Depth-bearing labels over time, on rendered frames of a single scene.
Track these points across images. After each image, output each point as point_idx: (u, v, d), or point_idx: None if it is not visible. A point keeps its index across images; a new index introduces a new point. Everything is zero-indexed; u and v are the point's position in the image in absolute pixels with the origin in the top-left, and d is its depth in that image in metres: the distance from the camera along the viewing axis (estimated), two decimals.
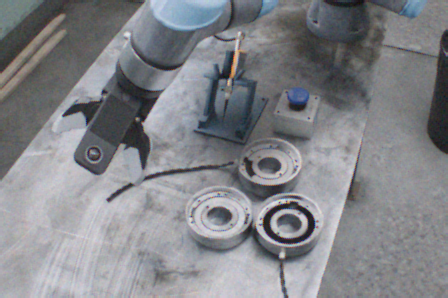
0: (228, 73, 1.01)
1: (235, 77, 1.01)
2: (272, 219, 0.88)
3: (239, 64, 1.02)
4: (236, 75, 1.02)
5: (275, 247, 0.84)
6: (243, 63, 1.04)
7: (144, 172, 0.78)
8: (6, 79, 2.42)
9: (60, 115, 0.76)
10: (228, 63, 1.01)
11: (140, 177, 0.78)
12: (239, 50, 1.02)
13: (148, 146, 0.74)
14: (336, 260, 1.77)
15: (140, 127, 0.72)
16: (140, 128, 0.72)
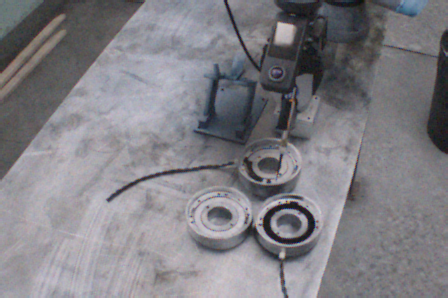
0: (284, 126, 0.90)
1: (289, 129, 0.90)
2: (272, 219, 0.88)
3: (294, 115, 0.90)
4: (290, 127, 0.91)
5: (275, 247, 0.84)
6: (296, 112, 0.92)
7: (312, 98, 0.89)
8: (6, 79, 2.42)
9: None
10: (285, 114, 0.90)
11: (307, 103, 0.89)
12: (293, 99, 0.90)
13: (323, 73, 0.85)
14: (336, 260, 1.77)
15: (315, 46, 0.82)
16: (315, 47, 0.82)
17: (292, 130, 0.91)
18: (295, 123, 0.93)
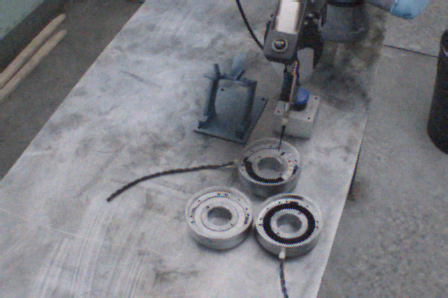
0: (287, 98, 0.95)
1: (291, 101, 0.95)
2: (272, 219, 0.88)
3: (295, 87, 0.95)
4: (292, 99, 0.95)
5: (275, 247, 0.84)
6: (298, 86, 0.97)
7: (313, 72, 0.93)
8: (6, 79, 2.42)
9: (273, 62, 0.96)
10: (287, 86, 0.94)
11: (308, 76, 0.94)
12: (295, 72, 0.95)
13: (323, 47, 0.90)
14: (336, 260, 1.77)
15: (315, 21, 0.86)
16: (316, 22, 0.86)
17: (294, 102, 0.96)
18: (297, 96, 0.98)
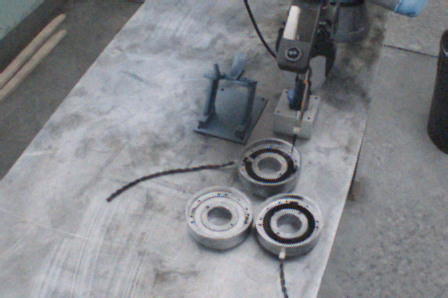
0: (298, 106, 0.93)
1: (303, 110, 0.93)
2: (272, 219, 0.88)
3: (307, 96, 0.94)
4: (304, 108, 0.94)
5: (275, 247, 0.84)
6: (310, 94, 0.96)
7: (325, 80, 0.92)
8: (6, 79, 2.42)
9: (285, 70, 0.94)
10: (299, 95, 0.93)
11: (320, 84, 0.92)
12: (307, 81, 0.94)
13: (335, 55, 0.88)
14: (336, 260, 1.77)
15: (328, 29, 0.85)
16: (328, 30, 0.85)
17: (306, 110, 0.95)
18: (308, 104, 0.96)
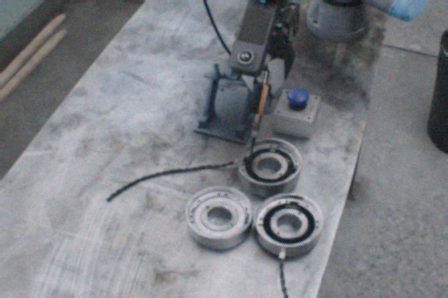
0: (256, 110, 0.93)
1: (263, 113, 0.93)
2: (272, 219, 0.88)
3: (267, 99, 0.93)
4: (264, 112, 0.93)
5: (275, 247, 0.84)
6: (271, 98, 0.95)
7: (285, 83, 0.91)
8: (6, 79, 2.42)
9: None
10: (256, 98, 0.92)
11: (280, 88, 0.92)
12: (267, 84, 0.93)
13: (294, 57, 0.87)
14: (336, 260, 1.77)
15: (285, 31, 0.84)
16: (285, 32, 0.84)
17: (266, 114, 0.94)
18: (270, 108, 0.96)
